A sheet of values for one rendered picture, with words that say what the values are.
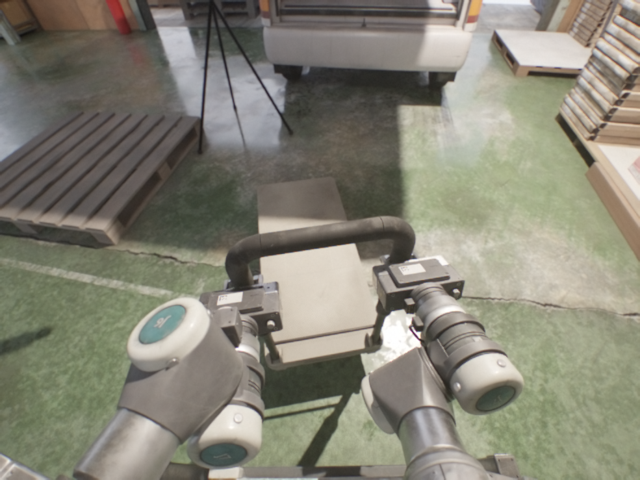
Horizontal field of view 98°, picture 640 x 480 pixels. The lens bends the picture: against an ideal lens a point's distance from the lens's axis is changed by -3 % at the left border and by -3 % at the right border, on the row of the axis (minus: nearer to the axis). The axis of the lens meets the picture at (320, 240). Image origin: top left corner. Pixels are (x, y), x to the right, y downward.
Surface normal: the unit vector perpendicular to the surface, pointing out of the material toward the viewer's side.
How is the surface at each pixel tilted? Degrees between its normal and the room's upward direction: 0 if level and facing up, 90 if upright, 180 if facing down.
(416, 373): 43
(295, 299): 0
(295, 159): 0
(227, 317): 20
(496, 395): 68
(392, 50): 87
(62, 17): 90
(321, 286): 0
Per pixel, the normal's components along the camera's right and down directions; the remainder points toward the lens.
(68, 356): -0.03, -0.64
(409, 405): -0.60, -0.76
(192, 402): 0.88, -0.02
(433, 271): -0.08, -0.86
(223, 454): 0.15, 0.49
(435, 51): -0.10, 0.75
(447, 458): -0.10, -0.96
